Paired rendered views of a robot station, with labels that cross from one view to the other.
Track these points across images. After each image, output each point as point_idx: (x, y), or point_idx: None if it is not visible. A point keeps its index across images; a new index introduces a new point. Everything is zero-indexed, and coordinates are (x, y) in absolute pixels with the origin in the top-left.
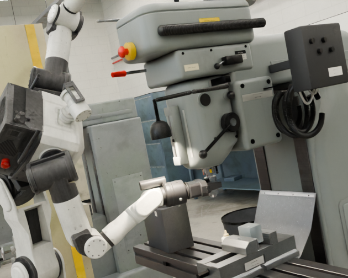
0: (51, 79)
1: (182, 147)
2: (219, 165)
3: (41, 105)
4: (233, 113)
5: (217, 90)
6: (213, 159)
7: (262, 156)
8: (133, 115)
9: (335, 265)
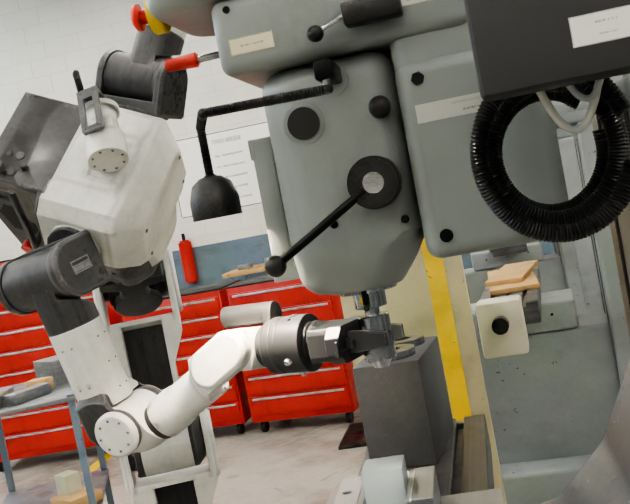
0: (130, 75)
1: (282, 239)
2: (383, 289)
3: (71, 135)
4: (375, 160)
5: (348, 96)
6: (340, 277)
7: (620, 262)
8: None
9: None
